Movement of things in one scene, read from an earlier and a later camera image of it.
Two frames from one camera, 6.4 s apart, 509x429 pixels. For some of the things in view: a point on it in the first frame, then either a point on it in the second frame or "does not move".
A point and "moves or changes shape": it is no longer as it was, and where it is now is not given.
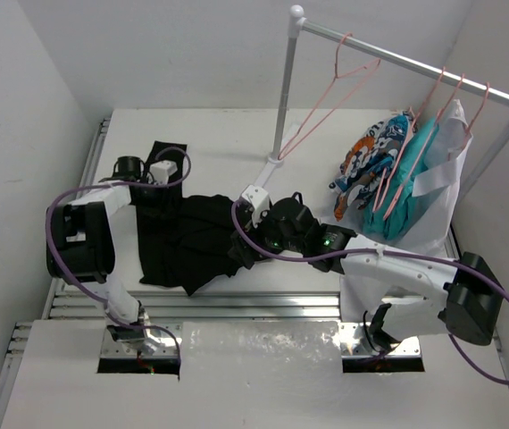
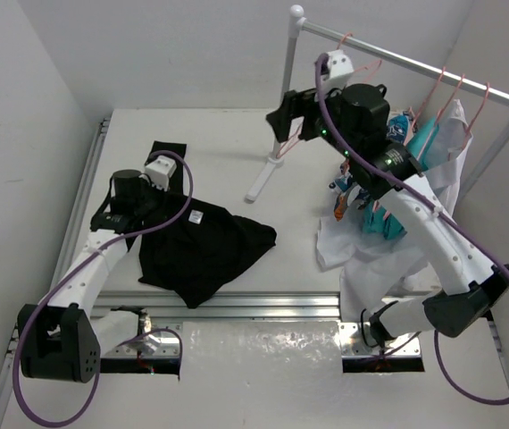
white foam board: x=248 y=374 does not move
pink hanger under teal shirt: x=421 y=150 does not move
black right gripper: x=240 y=251 to x=296 y=104
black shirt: x=184 y=240 moves or changes shape
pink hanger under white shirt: x=467 y=130 does not move
